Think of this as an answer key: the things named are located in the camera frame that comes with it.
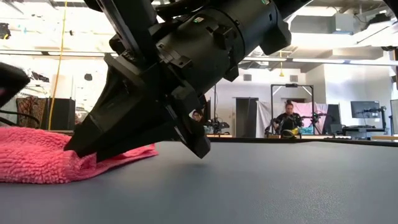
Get ceiling light strip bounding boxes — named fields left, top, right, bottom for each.
left=292, top=57, right=398, bottom=66

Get white hanging sheet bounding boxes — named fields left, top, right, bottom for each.
left=255, top=101, right=280, bottom=138

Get black table frame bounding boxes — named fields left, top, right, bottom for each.
left=206, top=136, right=398, bottom=147

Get patterned hanging cloth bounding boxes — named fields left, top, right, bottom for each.
left=16, top=95, right=47, bottom=129

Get dark door panel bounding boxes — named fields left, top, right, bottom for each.
left=235, top=97, right=259, bottom=138

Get black cabinet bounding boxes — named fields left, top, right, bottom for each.
left=46, top=98, right=76, bottom=131

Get pink terry towel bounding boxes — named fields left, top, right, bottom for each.
left=0, top=126, right=159, bottom=184

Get pink hanging cloth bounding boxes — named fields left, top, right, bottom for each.
left=292, top=101, right=329, bottom=131

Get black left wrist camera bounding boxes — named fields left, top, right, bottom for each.
left=0, top=61, right=31, bottom=108

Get yellow cable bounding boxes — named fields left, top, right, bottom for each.
left=47, top=0, right=68, bottom=131

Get grey ceiling air unit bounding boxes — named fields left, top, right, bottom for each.
left=298, top=12, right=355, bottom=35

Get black board panel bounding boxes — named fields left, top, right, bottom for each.
left=323, top=104, right=342, bottom=134

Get black computer monitor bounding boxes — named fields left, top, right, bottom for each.
left=350, top=100, right=381, bottom=119
left=390, top=98, right=398, bottom=135

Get person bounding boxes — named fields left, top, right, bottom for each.
left=272, top=99, right=305, bottom=138
left=190, top=110, right=205, bottom=123

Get black frame stand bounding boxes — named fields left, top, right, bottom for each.
left=270, top=83, right=315, bottom=131

